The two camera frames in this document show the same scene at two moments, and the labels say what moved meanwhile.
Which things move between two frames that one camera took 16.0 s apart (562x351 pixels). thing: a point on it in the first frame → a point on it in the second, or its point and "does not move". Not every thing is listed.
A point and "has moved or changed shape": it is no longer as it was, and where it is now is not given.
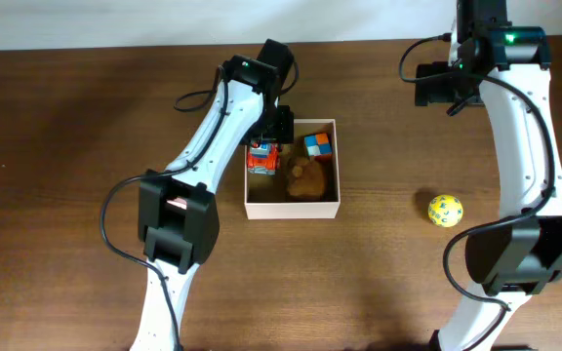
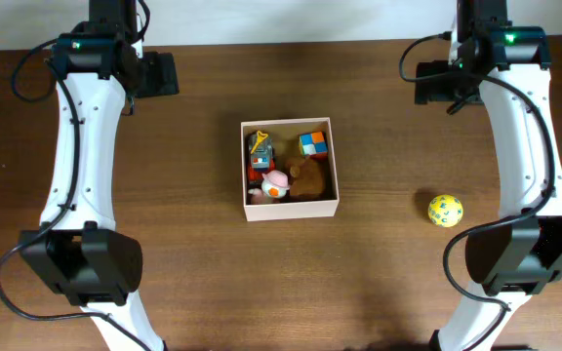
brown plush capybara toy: [306, 177] does not move
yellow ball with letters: [445, 211] does not move
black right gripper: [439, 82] does not move
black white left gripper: [289, 136] → [170, 81]
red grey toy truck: [263, 158] has moved or changed shape
